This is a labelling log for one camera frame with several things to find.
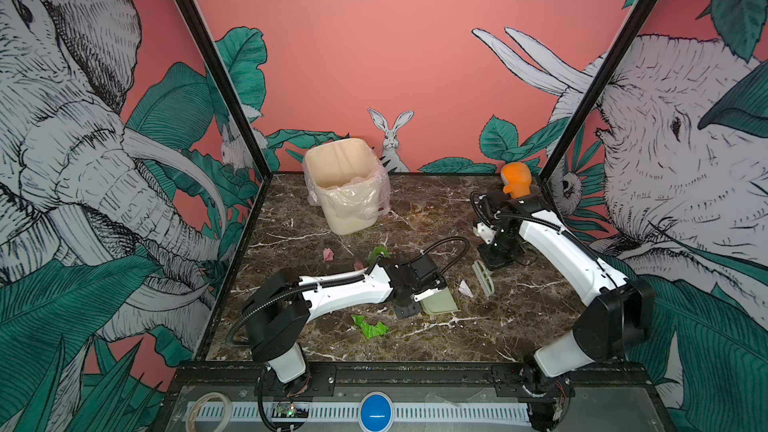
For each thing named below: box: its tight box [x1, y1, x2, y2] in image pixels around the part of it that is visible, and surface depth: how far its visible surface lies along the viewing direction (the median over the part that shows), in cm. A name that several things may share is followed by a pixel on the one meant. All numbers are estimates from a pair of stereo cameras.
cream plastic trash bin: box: [303, 137, 390, 235], surface depth 91 cm
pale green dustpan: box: [419, 286, 460, 315], surface depth 87 cm
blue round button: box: [359, 391, 394, 432], surface depth 70 cm
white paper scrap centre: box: [458, 279, 474, 298], surface depth 92 cm
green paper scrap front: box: [351, 314, 389, 339], surface depth 83 cm
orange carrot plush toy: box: [501, 161, 532, 199], surface depth 114 cm
